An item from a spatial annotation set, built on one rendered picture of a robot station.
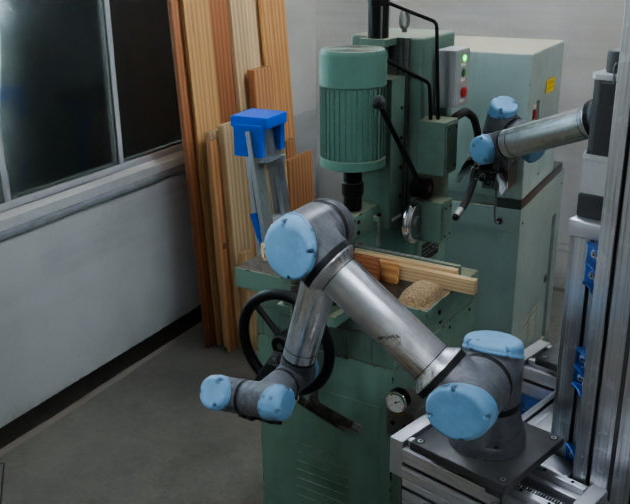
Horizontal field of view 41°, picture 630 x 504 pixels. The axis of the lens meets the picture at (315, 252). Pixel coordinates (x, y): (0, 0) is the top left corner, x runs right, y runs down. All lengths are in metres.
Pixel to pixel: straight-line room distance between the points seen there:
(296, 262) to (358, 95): 0.73
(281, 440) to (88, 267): 1.30
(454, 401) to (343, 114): 0.93
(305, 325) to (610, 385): 0.62
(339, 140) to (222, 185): 1.55
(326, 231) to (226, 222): 2.19
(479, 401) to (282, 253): 0.44
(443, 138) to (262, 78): 1.78
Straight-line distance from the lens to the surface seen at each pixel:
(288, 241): 1.54
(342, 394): 2.35
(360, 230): 2.31
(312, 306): 1.76
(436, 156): 2.36
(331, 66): 2.17
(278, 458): 2.61
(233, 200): 3.70
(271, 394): 1.77
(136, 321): 3.80
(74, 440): 3.40
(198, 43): 3.69
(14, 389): 3.36
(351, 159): 2.20
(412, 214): 2.35
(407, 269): 2.28
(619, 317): 1.67
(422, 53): 2.35
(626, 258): 1.63
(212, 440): 3.29
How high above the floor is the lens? 1.77
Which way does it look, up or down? 20 degrees down
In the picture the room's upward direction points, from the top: 1 degrees counter-clockwise
